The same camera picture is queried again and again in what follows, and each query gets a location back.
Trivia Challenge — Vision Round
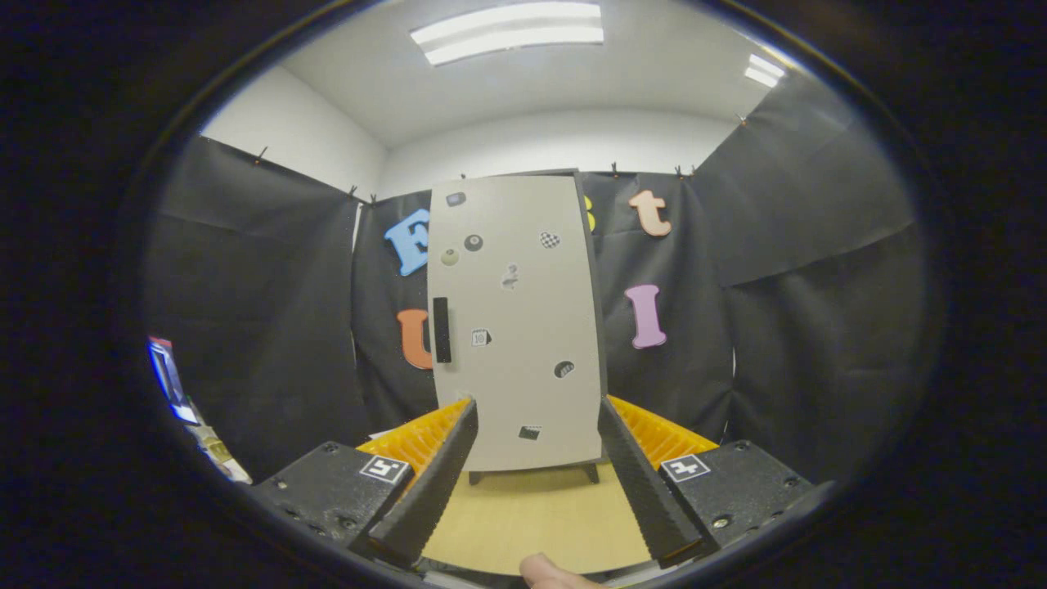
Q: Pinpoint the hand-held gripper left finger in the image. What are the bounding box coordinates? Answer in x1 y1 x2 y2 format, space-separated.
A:
249 397 479 569

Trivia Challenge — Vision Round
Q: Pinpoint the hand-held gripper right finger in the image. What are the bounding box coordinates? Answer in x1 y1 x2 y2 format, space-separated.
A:
597 395 837 569

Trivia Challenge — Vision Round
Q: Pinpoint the black door handle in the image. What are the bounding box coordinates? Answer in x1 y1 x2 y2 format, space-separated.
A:
433 297 453 364

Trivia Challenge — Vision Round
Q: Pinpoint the grey shoe cabinet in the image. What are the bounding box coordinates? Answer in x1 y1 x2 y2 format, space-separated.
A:
425 169 610 485

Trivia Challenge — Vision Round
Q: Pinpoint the white shoe cabinet door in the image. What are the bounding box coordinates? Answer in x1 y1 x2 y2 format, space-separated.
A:
427 175 606 473

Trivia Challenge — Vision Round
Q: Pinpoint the black backdrop cloth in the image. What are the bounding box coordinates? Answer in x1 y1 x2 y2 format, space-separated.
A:
143 78 929 483

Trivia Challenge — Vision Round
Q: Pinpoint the blue white printed clutter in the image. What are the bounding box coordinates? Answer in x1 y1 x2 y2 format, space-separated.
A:
147 335 253 485

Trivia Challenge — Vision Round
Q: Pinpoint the small ceiling light panel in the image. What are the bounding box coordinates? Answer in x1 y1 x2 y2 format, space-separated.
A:
743 53 786 89

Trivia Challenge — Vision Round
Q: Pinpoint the long ceiling light panel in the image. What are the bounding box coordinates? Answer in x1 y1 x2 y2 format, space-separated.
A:
409 2 606 68

